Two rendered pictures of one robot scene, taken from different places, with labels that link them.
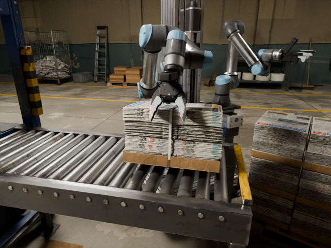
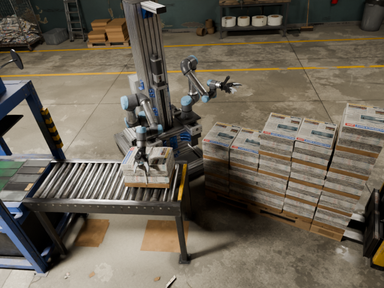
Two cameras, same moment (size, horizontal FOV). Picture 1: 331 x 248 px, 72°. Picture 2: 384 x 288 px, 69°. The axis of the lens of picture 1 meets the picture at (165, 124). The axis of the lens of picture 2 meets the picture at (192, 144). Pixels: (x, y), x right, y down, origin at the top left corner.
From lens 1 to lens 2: 1.55 m
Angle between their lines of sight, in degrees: 19
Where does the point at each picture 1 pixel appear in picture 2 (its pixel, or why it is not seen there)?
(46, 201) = (93, 208)
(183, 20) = (150, 66)
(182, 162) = (152, 185)
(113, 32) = not seen: outside the picture
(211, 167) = (165, 186)
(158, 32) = (132, 102)
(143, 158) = (134, 184)
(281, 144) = (217, 152)
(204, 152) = (162, 180)
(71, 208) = (106, 210)
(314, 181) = (235, 171)
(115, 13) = not seen: outside the picture
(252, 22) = not seen: outside the picture
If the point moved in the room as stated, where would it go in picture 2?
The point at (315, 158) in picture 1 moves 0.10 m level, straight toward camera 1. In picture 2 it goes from (234, 160) to (230, 166)
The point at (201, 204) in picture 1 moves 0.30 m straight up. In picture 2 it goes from (160, 204) to (155, 176)
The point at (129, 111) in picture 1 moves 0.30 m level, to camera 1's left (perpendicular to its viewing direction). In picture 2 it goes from (124, 166) to (86, 171)
